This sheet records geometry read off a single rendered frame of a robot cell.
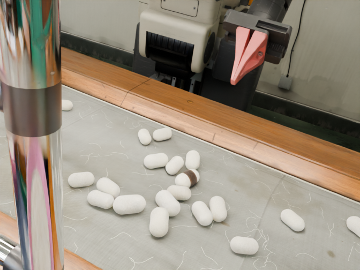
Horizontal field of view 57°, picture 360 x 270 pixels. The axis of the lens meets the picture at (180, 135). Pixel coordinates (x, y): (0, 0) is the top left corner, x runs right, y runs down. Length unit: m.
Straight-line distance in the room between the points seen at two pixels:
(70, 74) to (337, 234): 0.53
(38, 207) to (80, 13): 2.89
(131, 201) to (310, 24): 2.17
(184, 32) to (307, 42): 1.52
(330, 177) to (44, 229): 0.45
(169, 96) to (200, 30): 0.44
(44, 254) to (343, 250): 0.36
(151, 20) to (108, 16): 1.82
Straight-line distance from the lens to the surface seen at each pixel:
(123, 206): 0.39
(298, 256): 0.43
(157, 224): 0.37
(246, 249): 0.39
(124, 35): 2.84
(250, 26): 0.52
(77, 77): 0.68
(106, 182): 0.42
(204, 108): 0.61
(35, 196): 0.17
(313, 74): 2.52
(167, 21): 1.07
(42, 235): 0.19
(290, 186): 0.53
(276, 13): 0.56
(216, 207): 0.41
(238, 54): 0.51
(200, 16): 1.07
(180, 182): 0.44
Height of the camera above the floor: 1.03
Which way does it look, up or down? 31 degrees down
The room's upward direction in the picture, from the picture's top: 12 degrees clockwise
